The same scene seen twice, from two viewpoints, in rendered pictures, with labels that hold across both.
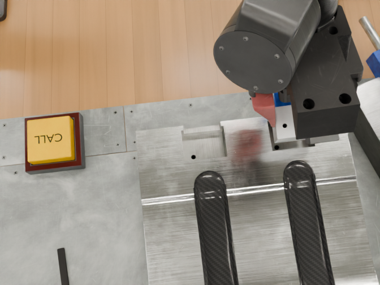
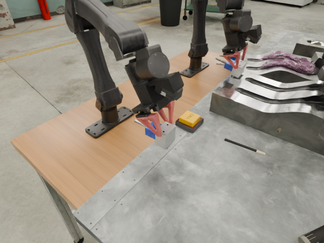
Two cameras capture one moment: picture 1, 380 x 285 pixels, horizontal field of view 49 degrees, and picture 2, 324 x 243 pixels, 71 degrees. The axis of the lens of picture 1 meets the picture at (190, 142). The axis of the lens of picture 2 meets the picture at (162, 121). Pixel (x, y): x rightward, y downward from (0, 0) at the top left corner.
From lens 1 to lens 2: 80 cm
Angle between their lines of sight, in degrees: 43
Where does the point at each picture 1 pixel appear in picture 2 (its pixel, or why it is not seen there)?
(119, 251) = (236, 129)
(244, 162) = (238, 83)
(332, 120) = (259, 30)
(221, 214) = (248, 93)
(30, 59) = not seen: hidden behind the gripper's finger
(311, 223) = (262, 84)
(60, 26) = not seen: hidden behind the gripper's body
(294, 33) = (249, 13)
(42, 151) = (193, 119)
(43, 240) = (218, 141)
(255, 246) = (262, 92)
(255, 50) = (246, 18)
